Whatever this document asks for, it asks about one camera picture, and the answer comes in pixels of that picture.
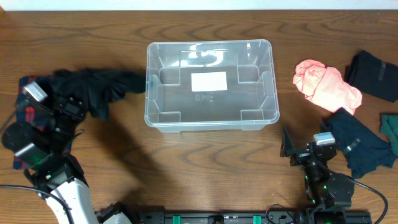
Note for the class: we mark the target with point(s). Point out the dark navy garment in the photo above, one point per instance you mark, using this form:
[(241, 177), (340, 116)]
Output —
[(364, 151)]

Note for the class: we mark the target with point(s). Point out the clear plastic storage container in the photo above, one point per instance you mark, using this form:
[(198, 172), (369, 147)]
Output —
[(250, 103)]

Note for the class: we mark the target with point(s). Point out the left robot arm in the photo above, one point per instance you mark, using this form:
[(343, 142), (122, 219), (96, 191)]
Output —
[(54, 174)]

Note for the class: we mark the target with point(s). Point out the dark green garment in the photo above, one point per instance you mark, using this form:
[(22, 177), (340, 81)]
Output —
[(389, 127)]

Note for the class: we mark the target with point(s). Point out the red navy plaid shirt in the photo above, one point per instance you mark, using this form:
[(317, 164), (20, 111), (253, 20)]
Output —
[(31, 115)]

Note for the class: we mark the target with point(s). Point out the white label in container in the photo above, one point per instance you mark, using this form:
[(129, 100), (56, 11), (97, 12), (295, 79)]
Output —
[(211, 81)]

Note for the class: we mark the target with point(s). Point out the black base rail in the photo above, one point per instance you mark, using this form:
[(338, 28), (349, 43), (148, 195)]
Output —
[(268, 217)]

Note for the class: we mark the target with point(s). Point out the pink crumpled garment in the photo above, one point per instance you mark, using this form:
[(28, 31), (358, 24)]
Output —
[(324, 86)]

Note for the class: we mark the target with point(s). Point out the black garment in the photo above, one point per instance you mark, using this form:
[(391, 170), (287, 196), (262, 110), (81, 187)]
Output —
[(371, 75), (97, 88)]

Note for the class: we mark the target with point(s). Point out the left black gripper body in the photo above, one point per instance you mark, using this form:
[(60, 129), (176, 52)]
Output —
[(69, 107)]

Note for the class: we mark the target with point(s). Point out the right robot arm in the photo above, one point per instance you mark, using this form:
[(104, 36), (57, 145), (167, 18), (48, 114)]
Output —
[(324, 188)]

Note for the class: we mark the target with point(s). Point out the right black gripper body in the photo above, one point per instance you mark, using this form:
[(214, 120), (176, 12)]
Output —
[(302, 158)]

